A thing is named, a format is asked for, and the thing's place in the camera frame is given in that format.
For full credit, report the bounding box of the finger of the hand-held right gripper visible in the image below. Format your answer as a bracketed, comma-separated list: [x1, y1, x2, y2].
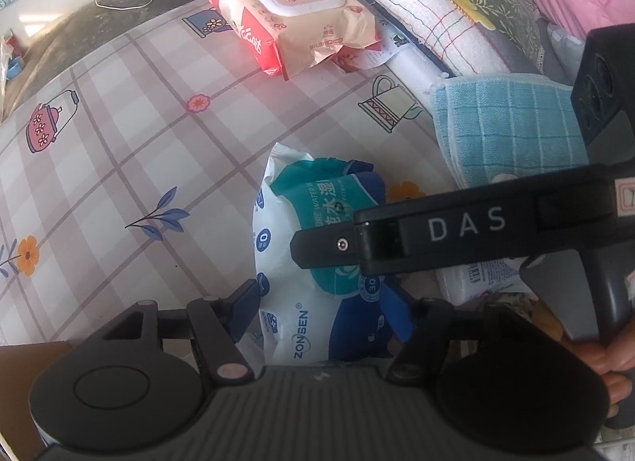
[290, 224, 362, 271]

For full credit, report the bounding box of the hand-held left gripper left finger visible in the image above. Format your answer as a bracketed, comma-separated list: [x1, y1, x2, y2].
[102, 280, 264, 385]

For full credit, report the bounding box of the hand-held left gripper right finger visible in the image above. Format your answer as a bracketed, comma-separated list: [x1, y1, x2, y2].
[379, 281, 545, 386]

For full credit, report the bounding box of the blue wet wipes pack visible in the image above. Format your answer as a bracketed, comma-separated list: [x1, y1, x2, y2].
[252, 142, 394, 367]

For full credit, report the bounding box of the teal checked towel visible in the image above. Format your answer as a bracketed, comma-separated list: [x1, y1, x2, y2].
[431, 75, 592, 190]

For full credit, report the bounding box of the person's right hand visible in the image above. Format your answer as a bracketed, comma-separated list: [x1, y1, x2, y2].
[570, 337, 628, 408]

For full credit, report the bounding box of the white labelled container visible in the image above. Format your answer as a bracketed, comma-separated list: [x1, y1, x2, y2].
[437, 257, 529, 305]

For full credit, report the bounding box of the beige crumpled item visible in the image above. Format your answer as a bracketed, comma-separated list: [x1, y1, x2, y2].
[483, 292, 564, 341]

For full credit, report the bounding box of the plaid printed bed mat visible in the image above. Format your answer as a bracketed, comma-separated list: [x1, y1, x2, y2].
[0, 0, 447, 373]

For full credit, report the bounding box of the white rolled calendar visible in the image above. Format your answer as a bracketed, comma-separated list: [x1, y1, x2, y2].
[337, 14, 448, 95]

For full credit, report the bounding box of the red wet wipes pack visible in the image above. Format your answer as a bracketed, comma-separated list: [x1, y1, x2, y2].
[206, 0, 384, 81]

